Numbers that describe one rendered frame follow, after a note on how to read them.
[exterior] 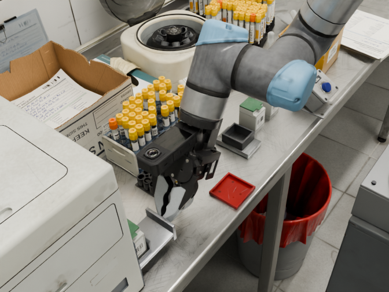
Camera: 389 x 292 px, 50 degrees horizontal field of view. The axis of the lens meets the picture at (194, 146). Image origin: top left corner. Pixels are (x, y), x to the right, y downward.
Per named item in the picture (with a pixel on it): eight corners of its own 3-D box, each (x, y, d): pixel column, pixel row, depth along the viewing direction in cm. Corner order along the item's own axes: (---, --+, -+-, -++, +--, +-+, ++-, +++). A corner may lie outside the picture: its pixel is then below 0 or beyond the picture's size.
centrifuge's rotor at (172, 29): (172, 75, 108) (169, 51, 103) (136, 53, 116) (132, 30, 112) (215, 52, 115) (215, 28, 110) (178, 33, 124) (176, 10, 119)
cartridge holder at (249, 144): (248, 159, 92) (248, 147, 90) (215, 143, 96) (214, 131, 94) (261, 145, 95) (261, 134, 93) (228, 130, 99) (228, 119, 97)
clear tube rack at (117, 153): (138, 178, 90) (133, 154, 85) (106, 159, 94) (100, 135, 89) (198, 127, 101) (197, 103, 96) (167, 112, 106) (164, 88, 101)
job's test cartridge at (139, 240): (131, 269, 69) (125, 247, 65) (112, 254, 72) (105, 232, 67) (148, 252, 72) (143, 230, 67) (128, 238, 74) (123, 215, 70)
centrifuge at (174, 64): (183, 115, 105) (179, 73, 96) (116, 69, 121) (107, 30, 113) (249, 75, 116) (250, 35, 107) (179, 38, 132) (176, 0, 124)
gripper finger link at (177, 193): (191, 225, 79) (205, 182, 76) (172, 234, 74) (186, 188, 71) (178, 216, 80) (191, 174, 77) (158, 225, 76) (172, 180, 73)
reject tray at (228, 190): (236, 210, 82) (236, 207, 82) (208, 194, 86) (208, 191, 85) (255, 188, 86) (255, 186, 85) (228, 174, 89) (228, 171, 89)
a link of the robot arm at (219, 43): (244, 29, 61) (194, 14, 64) (221, 101, 64) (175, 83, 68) (261, 33, 68) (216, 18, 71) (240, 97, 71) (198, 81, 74)
